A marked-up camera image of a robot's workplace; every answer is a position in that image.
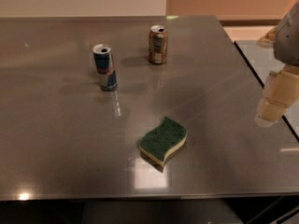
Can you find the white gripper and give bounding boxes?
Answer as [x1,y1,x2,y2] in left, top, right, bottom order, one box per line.
[254,1,299,128]

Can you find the green yellow sponge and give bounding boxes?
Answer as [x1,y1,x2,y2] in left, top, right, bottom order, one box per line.
[139,117,188,167]

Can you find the blue silver energy drink can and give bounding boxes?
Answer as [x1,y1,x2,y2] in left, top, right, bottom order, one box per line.
[93,44,117,91]

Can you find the orange soda can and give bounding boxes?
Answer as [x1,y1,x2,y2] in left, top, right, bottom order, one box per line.
[149,25,168,64]

